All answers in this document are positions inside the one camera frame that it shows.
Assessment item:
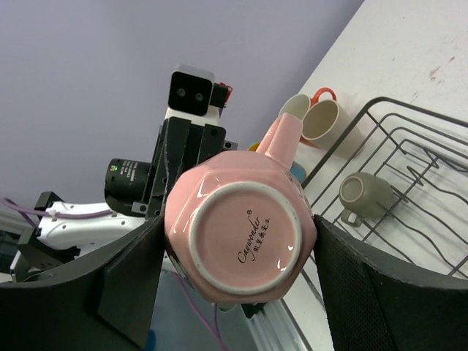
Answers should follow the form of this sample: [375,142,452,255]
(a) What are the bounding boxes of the dark wire dish rack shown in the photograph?
[303,97,467,279]

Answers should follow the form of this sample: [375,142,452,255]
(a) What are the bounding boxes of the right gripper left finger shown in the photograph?
[1,216,165,350]

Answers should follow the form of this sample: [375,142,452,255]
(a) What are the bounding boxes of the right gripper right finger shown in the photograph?
[314,215,467,350]

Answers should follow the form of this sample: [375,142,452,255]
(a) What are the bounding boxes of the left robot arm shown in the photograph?
[4,117,237,282]

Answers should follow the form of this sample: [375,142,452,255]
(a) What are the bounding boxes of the pink faceted mug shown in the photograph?
[165,113,317,304]

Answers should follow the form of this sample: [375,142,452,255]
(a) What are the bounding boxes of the blue butterfly mug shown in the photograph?
[248,142,306,184]

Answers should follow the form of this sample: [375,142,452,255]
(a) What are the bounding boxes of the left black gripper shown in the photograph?
[131,117,238,217]

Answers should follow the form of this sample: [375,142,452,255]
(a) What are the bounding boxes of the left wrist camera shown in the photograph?
[165,64,233,127]

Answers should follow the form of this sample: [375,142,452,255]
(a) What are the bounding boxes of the small olive green mug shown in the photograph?
[339,172,396,227]

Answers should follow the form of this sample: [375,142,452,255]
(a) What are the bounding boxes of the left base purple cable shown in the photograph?
[175,273,230,351]

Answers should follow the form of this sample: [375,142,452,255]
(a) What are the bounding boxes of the orange mug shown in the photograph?
[278,87,337,149]

